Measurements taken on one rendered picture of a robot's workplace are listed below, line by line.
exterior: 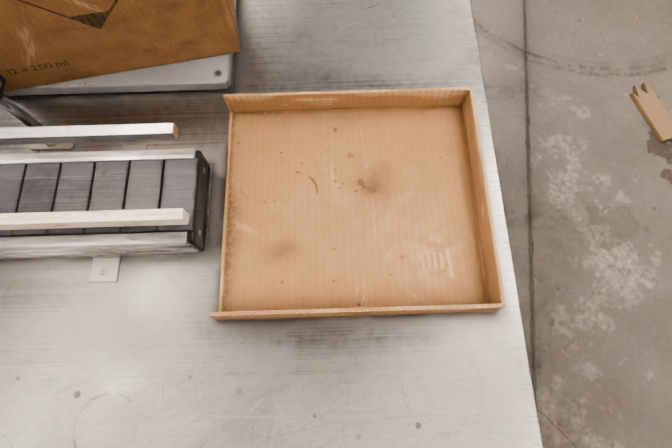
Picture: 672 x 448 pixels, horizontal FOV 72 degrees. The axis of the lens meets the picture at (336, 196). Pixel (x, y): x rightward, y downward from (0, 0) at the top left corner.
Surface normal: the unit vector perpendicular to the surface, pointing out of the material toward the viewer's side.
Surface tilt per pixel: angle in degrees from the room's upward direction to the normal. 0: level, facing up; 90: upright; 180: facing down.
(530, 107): 0
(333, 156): 0
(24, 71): 90
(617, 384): 0
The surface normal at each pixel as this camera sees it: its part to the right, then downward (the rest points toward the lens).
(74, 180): 0.00, -0.34
